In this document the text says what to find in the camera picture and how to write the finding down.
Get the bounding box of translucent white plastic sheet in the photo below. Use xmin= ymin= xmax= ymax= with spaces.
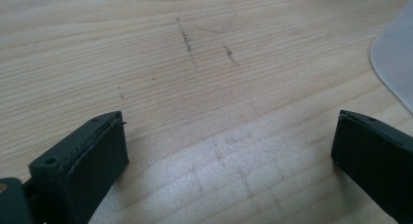
xmin=369 ymin=0 xmax=413 ymax=115

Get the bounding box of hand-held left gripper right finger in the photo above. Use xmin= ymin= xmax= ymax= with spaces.
xmin=330 ymin=109 xmax=413 ymax=224

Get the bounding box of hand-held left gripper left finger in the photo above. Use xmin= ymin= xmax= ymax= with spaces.
xmin=28 ymin=110 xmax=131 ymax=224

